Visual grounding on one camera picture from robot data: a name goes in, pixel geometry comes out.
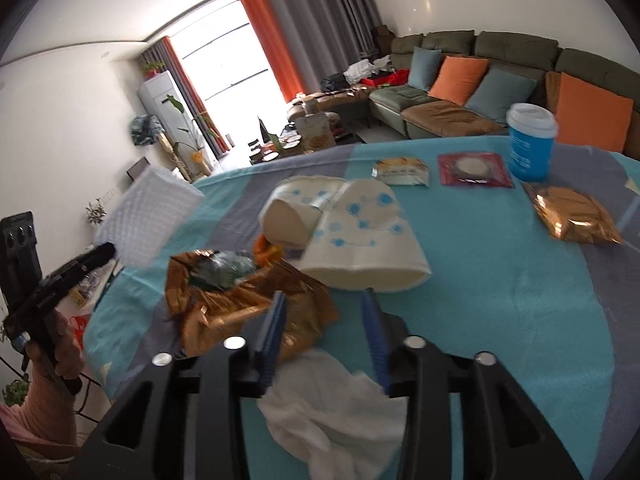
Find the green sofa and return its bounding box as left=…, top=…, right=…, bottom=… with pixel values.
left=287, top=30, right=640, bottom=158

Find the clear plastic wrapper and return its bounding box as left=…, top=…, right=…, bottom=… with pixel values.
left=192, top=250, right=258, bottom=291

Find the tall leafy potted plant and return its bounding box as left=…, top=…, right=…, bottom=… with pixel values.
left=165, top=94, right=221, bottom=181

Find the round blue dotted paper cup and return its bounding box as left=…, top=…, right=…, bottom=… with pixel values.
left=259, top=176, right=348, bottom=248

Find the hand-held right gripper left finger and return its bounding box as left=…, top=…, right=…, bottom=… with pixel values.
left=70, top=290, right=291, bottom=480

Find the gold snack bag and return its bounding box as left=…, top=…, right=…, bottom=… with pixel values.
left=522, top=182, right=625, bottom=246
left=165, top=249, right=341, bottom=367

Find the standing fan with blue cover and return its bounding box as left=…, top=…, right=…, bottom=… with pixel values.
left=130, top=114, right=188, bottom=181

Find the pile of white clothes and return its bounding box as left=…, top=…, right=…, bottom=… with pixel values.
left=345, top=57, right=396, bottom=86

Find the red snack packet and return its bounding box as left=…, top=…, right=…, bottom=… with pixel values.
left=437, top=152, right=515, bottom=189

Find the brown cardboard box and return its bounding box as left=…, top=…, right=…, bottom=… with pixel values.
left=372, top=25, right=396, bottom=56

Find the orange cushion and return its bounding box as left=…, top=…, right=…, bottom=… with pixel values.
left=554, top=71, right=635, bottom=153
left=428, top=55, right=490, bottom=106

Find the orange peel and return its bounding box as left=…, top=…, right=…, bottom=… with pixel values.
left=252, top=235, right=283, bottom=268

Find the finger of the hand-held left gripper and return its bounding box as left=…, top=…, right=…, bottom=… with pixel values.
left=45, top=241, right=117, bottom=286

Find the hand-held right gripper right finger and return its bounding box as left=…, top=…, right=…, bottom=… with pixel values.
left=361, top=290, right=586, bottom=480

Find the dark coffee table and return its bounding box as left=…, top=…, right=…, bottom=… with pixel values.
left=247, top=110, right=361, bottom=166

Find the teal grey striped tablecloth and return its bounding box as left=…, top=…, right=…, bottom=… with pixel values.
left=82, top=135, right=640, bottom=480

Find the red cloth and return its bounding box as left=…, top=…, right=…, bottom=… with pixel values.
left=361, top=71, right=412, bottom=88

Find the plant in blue vase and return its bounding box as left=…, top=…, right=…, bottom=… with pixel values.
left=84, top=199, right=108, bottom=226

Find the blue cup with white lid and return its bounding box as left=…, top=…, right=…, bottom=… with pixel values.
left=506, top=102, right=559, bottom=182

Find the blue cushion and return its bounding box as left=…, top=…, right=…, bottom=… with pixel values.
left=465, top=67, right=537, bottom=123
left=407, top=46, right=443, bottom=92

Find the brown sofa seat pad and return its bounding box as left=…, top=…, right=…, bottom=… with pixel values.
left=400, top=100, right=506, bottom=138

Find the green leafy floor plant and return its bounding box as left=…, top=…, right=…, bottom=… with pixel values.
left=0, top=380, right=31, bottom=406

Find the person's left hand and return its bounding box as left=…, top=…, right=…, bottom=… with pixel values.
left=25, top=308, right=86, bottom=381

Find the grey and orange curtain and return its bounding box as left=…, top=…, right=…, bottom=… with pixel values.
left=139, top=36, right=232, bottom=153

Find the white tissue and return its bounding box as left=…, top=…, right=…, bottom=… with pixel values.
left=257, top=349, right=408, bottom=480

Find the sealed gold snack bag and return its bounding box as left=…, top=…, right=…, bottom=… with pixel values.
left=522, top=182, right=625, bottom=246

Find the yellow white snack packet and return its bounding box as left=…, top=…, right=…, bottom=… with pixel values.
left=371, top=156, right=432, bottom=188

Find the white standing air conditioner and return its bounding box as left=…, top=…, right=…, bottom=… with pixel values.
left=137, top=71, right=193, bottom=171

